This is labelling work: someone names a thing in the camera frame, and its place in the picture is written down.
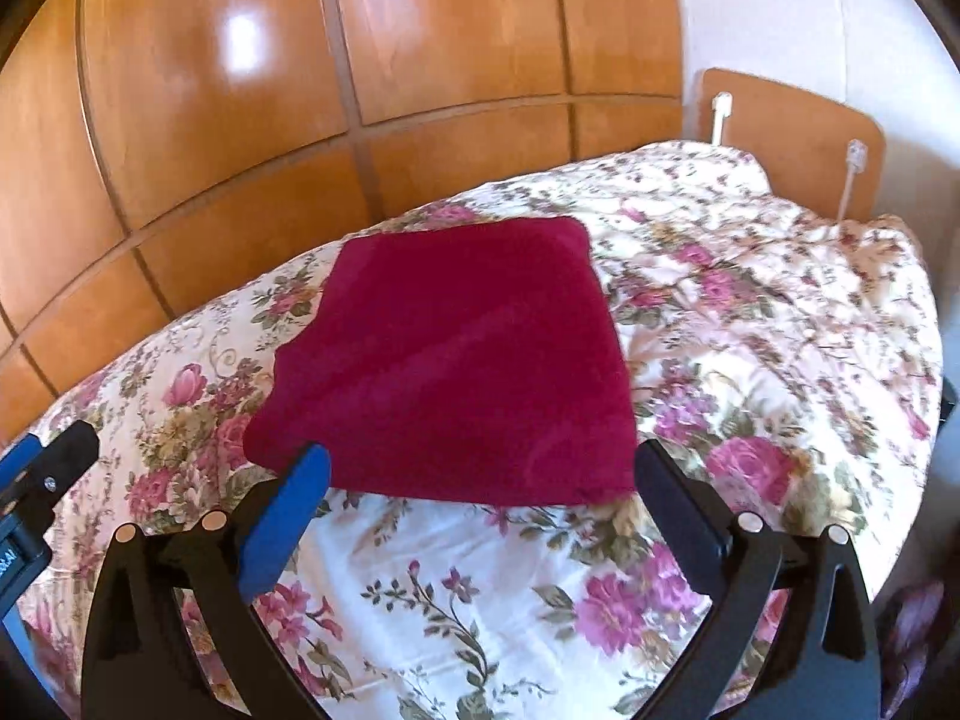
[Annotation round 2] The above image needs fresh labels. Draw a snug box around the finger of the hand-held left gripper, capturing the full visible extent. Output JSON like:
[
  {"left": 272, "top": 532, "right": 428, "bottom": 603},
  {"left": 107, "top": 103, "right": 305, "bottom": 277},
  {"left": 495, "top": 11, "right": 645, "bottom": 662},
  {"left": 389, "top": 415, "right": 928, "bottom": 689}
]
[
  {"left": 0, "top": 420, "right": 100, "bottom": 533},
  {"left": 0, "top": 433, "right": 42, "bottom": 494}
]

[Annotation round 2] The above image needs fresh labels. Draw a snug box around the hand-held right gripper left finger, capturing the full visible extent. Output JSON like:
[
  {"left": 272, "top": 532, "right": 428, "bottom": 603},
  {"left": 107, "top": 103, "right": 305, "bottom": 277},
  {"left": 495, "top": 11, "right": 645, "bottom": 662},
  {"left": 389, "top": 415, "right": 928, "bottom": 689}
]
[{"left": 81, "top": 442, "right": 332, "bottom": 720}]

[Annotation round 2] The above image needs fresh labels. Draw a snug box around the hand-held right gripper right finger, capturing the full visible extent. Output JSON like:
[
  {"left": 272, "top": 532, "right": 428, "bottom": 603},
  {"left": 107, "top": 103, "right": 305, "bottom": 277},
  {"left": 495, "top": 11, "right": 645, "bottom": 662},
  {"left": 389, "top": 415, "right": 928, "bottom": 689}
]
[{"left": 634, "top": 439, "right": 882, "bottom": 720}]

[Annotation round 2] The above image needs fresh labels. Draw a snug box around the crimson fleece cloth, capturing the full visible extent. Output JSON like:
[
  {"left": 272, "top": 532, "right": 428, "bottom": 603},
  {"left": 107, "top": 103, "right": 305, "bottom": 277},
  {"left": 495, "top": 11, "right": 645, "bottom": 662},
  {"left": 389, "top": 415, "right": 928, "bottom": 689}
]
[{"left": 244, "top": 215, "right": 640, "bottom": 507}]

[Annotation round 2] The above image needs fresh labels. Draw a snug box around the floral bedspread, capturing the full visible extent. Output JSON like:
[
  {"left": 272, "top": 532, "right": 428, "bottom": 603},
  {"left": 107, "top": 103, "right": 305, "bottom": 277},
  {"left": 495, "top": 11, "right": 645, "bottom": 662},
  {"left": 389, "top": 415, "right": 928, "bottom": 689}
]
[{"left": 0, "top": 139, "right": 946, "bottom": 720}]

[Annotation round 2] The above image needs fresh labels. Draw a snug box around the wooden headboard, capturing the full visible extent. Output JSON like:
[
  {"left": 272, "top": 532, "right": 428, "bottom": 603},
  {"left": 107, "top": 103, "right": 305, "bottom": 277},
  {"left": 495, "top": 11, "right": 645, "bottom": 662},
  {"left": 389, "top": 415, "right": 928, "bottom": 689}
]
[{"left": 701, "top": 67, "right": 886, "bottom": 222}]

